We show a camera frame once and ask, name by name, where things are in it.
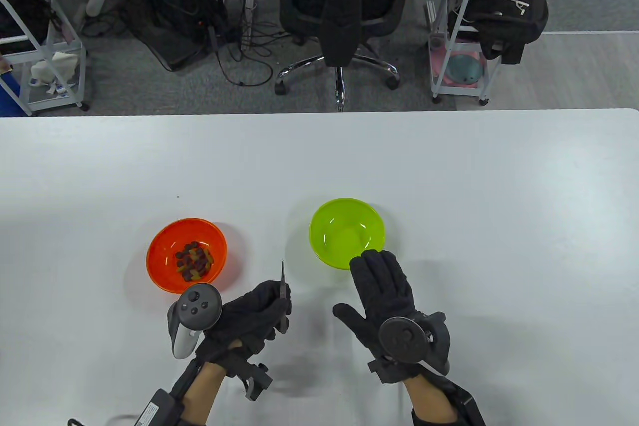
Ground person's left hand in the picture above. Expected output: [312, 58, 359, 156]
[197, 280, 293, 365]

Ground person's right hand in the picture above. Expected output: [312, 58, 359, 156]
[333, 250, 419, 353]

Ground black tweezers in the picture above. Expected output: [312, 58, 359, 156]
[279, 260, 292, 335]

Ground person's right forearm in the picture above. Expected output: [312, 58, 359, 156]
[403, 376, 460, 424]

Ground person's left forearm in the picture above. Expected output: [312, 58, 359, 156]
[181, 361, 228, 426]

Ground grey and black controller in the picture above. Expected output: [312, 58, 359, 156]
[167, 284, 223, 360]

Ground green plastic bowl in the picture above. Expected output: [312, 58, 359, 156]
[309, 198, 386, 271]

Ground pile of colourful gummy candies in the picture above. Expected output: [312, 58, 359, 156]
[175, 241, 216, 282]

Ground orange plastic bowl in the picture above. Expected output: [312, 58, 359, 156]
[146, 218, 228, 294]

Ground teal round lid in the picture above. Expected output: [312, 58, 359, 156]
[446, 54, 486, 86]

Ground pink plastic basin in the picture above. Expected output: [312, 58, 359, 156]
[430, 39, 487, 90]

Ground white power strip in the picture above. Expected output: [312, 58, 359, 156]
[242, 0, 257, 51]

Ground black office chair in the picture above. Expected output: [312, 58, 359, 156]
[262, 0, 430, 113]

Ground white cloth bag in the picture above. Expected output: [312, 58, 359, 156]
[30, 51, 80, 96]

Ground black computer tower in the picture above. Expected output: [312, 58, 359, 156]
[122, 0, 230, 72]

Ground white metal cart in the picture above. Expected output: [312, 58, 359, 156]
[424, 0, 547, 106]
[0, 0, 91, 117]

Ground black bag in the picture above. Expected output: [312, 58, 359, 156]
[447, 0, 550, 65]

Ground blue object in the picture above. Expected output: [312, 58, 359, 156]
[0, 69, 24, 117]

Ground black backpack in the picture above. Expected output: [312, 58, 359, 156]
[0, 0, 53, 54]

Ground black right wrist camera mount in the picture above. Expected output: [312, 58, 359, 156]
[368, 354, 425, 385]

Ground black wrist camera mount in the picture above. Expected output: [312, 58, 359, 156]
[368, 354, 425, 385]
[220, 344, 274, 401]

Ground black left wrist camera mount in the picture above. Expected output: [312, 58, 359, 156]
[220, 344, 274, 401]

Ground black right forearm strap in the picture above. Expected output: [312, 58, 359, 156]
[411, 377, 488, 426]

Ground black left forearm strap unit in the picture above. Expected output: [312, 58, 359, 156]
[67, 359, 205, 426]

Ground bundle of black cables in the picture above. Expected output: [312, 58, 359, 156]
[80, 0, 300, 88]

